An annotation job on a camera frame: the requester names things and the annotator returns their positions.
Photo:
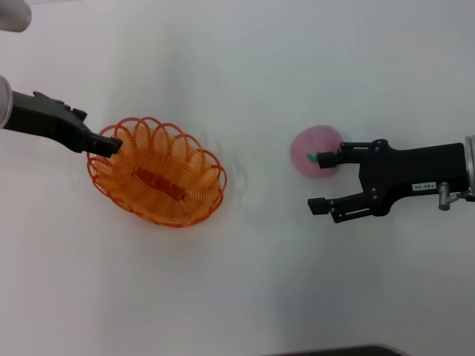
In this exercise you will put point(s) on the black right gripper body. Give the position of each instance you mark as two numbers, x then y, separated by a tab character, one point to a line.
408	167

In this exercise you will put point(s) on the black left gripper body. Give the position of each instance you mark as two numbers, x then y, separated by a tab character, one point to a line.
44	118

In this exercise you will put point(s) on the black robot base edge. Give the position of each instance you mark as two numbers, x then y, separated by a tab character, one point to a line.
334	351

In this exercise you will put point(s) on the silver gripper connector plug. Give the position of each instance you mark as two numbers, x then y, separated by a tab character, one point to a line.
444	196

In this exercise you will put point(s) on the pink plush peach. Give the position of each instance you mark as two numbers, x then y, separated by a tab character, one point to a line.
311	142

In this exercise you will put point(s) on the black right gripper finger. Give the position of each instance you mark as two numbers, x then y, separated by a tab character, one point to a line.
326	159
317	205

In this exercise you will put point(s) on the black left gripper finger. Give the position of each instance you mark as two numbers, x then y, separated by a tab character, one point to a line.
105	145

